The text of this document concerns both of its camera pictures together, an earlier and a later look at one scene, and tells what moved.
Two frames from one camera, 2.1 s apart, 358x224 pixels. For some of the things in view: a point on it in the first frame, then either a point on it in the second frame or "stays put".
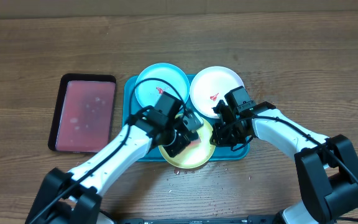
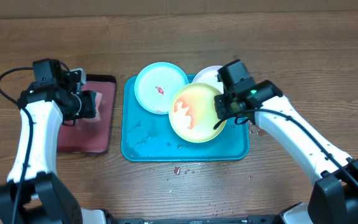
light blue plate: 148,92 stays put
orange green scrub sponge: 194,144 to 91,101
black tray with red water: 84,119 stays put
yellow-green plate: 196,155 to 192,114
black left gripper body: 176,142 to 76,108
